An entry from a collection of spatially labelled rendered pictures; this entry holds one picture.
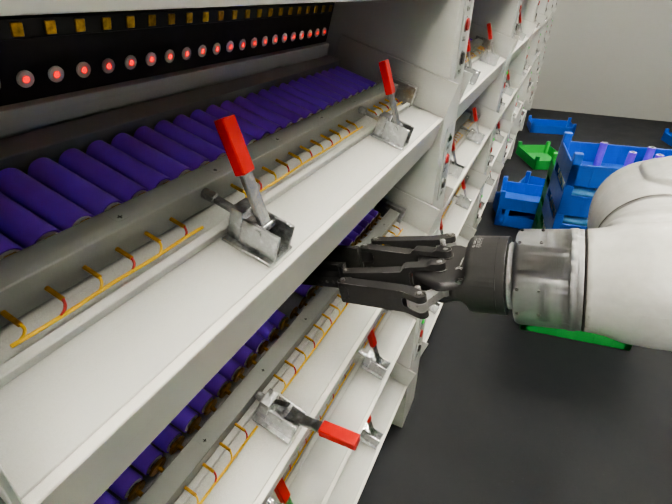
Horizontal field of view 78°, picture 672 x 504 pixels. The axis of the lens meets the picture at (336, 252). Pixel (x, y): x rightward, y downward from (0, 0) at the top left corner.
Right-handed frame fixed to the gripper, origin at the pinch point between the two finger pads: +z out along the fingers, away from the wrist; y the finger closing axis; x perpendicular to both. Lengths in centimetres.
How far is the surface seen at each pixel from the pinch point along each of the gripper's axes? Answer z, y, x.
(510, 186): -1, -163, 52
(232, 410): 0.2, 19.1, 3.6
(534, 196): -11, -163, 57
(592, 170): -30, -76, 16
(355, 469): 7.1, -3.6, 45.2
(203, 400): 2.8, 19.6, 2.6
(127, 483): 2.8, 27.7, 2.6
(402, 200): -0.4, -26.0, 2.5
